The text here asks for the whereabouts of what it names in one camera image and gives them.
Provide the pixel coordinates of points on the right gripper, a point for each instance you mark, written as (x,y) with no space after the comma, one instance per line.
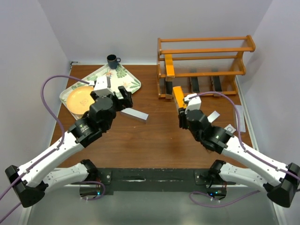
(182,117)

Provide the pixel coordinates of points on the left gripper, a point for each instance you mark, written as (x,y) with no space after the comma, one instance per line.
(127,102)

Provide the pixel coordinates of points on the orange toothpaste box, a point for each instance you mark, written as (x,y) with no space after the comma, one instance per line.
(178,97)

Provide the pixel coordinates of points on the black toothpaste box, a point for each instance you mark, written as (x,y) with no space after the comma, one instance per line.
(168,89)
(194,84)
(216,83)

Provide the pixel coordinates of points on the white R.O toothpaste box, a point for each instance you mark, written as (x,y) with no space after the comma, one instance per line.
(170,73)

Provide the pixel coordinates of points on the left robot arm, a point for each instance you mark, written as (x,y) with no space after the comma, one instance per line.
(37,177)

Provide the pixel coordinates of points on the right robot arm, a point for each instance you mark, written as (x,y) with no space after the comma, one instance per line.
(278,180)

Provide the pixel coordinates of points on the wooden shelf rack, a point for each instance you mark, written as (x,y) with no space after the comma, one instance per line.
(203,57)

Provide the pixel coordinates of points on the silver toothpaste box left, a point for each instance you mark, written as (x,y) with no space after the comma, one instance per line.
(135,114)

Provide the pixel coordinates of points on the silver toothpaste box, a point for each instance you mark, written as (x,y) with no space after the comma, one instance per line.
(213,116)
(135,114)

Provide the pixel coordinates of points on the leaf-patterned tray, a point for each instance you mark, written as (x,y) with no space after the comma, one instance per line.
(119,77)

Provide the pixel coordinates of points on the silver toothpaste box right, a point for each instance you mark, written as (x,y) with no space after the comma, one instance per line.
(213,116)

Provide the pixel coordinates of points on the dark blue mug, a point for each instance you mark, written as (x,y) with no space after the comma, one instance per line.
(113,61)

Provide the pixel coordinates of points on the yellow plate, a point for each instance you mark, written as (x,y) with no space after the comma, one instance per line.
(79,101)

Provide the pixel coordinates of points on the white yellow toothpaste box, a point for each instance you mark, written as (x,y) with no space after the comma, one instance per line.
(230,128)

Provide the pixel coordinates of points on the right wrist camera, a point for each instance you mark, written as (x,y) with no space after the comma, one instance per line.
(192,102)

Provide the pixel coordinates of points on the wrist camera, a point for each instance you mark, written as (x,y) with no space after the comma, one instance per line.
(192,102)
(103,86)

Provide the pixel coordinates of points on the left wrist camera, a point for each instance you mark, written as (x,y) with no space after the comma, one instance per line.
(103,86)

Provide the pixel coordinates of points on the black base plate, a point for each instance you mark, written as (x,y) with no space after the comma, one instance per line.
(156,180)

